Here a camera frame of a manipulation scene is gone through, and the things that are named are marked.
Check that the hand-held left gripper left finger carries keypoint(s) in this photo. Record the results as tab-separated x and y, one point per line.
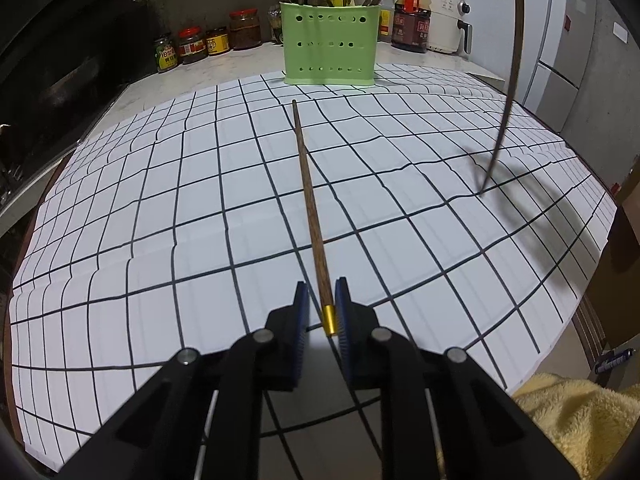
301	310

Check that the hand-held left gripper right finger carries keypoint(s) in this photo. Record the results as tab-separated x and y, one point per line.
342	310

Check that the gold-capped wooden chopstick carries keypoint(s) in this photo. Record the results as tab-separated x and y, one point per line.
510	90
312	220

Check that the green perforated utensil holder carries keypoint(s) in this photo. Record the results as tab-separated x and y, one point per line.
330	45

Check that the white black-grid mat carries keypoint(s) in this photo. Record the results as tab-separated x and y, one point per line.
150	210

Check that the yellow fluffy towel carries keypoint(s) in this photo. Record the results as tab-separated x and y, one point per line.
575	420

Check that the dark pen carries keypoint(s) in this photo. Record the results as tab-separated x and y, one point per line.
611	360

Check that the yellow-label sauce jar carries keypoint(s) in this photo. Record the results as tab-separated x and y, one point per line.
218	42

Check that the red-lidded red-label jar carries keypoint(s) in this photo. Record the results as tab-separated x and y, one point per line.
192	47

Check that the red-lidded brown paste jar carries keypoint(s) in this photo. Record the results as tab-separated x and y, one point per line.
245	30

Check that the small glass jar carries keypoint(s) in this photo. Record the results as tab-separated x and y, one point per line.
275	22

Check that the green-label sauce jar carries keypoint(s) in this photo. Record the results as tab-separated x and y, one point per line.
166	55

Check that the yellow-label oil jug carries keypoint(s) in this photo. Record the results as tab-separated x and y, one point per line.
386	20

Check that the white air fryer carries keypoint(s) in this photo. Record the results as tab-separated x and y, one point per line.
445	15

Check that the white refrigerator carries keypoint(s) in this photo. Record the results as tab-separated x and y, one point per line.
505	25

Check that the black range hood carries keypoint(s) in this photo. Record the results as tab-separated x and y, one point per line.
60	10

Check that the white wall switch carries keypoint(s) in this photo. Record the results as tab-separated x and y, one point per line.
620	31

